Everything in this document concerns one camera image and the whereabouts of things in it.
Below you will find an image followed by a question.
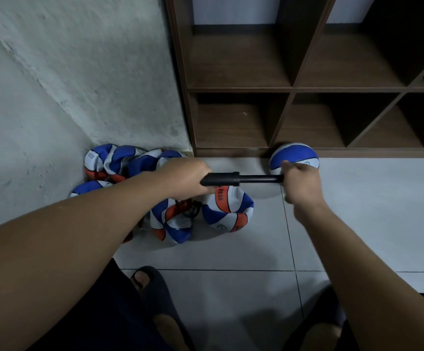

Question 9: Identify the person's left hand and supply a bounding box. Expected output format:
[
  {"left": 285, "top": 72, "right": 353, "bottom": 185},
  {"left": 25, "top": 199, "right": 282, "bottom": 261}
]
[{"left": 152, "top": 157, "right": 213, "bottom": 203}]

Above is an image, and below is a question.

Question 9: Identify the person's right hand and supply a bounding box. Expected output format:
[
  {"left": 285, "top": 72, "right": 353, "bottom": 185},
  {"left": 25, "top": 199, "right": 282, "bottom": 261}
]
[{"left": 280, "top": 160, "right": 330, "bottom": 221}]

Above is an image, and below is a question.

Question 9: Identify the black hand pump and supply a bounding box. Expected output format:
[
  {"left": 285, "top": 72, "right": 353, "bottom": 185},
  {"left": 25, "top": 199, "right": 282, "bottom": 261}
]
[{"left": 200, "top": 170, "right": 287, "bottom": 188}]

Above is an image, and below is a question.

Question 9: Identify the brown wooden cubby shelf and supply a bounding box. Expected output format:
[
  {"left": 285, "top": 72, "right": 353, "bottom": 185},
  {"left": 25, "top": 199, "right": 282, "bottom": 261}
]
[{"left": 164, "top": 0, "right": 424, "bottom": 160}]

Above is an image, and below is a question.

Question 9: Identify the person's right forearm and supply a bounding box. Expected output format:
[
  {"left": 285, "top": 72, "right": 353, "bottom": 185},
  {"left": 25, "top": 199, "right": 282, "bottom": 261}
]
[{"left": 294, "top": 201, "right": 424, "bottom": 351}]

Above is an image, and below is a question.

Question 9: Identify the person's left forearm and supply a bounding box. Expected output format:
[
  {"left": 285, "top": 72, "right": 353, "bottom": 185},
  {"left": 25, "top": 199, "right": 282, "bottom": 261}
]
[{"left": 0, "top": 175, "right": 175, "bottom": 351}]

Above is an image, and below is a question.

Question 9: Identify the person's left foot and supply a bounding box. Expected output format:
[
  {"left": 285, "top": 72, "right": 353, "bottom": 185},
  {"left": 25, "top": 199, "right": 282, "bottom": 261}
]
[{"left": 133, "top": 270, "right": 190, "bottom": 351}]

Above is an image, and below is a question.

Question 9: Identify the black sandal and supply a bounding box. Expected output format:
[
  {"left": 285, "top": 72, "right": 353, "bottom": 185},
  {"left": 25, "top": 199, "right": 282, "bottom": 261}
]
[
  {"left": 285, "top": 287, "right": 346, "bottom": 351},
  {"left": 129, "top": 264, "right": 196, "bottom": 351}
]

